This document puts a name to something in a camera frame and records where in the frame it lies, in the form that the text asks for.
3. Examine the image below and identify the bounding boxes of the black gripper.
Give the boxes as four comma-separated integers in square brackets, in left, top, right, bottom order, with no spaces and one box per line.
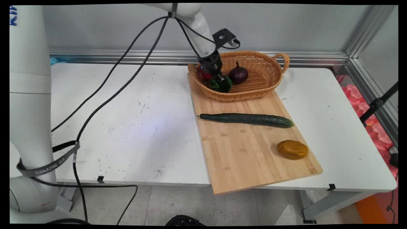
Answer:
[198,50,233,93]

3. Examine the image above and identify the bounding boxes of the green bell pepper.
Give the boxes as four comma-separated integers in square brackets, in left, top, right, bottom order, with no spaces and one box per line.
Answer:
[208,78,227,93]

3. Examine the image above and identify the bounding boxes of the yellow-brown potato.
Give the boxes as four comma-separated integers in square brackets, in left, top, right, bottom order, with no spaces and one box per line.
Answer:
[277,140,309,160]

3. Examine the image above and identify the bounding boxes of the purple red onion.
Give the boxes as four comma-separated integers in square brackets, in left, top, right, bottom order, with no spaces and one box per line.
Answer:
[229,61,249,84]

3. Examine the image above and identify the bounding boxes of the red tomato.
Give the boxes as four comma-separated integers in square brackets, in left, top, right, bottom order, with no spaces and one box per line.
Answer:
[197,65,212,82]

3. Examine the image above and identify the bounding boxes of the woven wicker basket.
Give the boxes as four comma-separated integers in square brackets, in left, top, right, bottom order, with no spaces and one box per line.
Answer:
[188,51,290,102]

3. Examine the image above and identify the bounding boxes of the dark green cucumber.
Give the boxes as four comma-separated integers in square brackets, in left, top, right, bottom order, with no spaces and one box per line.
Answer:
[197,113,294,128]

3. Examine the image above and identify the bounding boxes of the bamboo cutting board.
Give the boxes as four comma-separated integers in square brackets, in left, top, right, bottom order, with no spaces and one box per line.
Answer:
[188,73,323,195]

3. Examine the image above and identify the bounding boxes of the black round floor object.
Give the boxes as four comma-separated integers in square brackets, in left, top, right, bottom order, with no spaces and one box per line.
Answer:
[165,215,206,226]

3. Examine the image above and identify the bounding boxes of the black tripod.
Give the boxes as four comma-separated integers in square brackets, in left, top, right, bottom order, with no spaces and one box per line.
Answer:
[359,82,398,128]

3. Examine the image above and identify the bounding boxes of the white table leg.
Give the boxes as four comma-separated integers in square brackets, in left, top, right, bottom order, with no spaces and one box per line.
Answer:
[299,190,379,224]

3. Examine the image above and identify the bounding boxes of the pink foam sheet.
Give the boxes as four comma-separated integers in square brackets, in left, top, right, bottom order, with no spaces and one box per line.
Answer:
[337,75,398,178]

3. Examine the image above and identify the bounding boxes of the black device beside table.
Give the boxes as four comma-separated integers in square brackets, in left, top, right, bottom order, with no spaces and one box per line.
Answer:
[389,146,398,168]

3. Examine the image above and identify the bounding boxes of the orange floor object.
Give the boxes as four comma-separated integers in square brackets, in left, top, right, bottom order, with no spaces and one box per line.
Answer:
[355,194,389,225]

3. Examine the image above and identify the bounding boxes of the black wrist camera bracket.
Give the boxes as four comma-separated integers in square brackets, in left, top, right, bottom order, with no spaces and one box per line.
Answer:
[212,29,241,50]

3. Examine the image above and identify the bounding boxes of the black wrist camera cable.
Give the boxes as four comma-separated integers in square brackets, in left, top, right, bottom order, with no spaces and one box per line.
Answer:
[175,17,241,62]

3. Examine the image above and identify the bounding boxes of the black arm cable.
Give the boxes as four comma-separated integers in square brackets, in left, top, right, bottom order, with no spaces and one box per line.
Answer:
[72,15,171,222]
[51,15,169,133]

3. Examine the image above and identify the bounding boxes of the aluminium frame rail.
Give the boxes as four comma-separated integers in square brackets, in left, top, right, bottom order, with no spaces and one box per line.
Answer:
[49,5,398,148]

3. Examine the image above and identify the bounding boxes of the black floor cable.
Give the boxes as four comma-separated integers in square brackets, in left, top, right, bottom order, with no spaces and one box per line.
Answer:
[29,177,138,225]

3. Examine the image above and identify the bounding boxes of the grey SAMZHE cable strap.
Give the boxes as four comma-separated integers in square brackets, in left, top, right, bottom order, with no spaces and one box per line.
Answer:
[17,142,80,177]

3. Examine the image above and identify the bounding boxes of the grey robot base bracket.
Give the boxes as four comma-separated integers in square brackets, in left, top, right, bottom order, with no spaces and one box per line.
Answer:
[57,186,77,212]

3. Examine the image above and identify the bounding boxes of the thin black background cable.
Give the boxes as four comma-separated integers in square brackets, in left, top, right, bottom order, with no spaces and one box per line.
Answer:
[386,172,398,223]

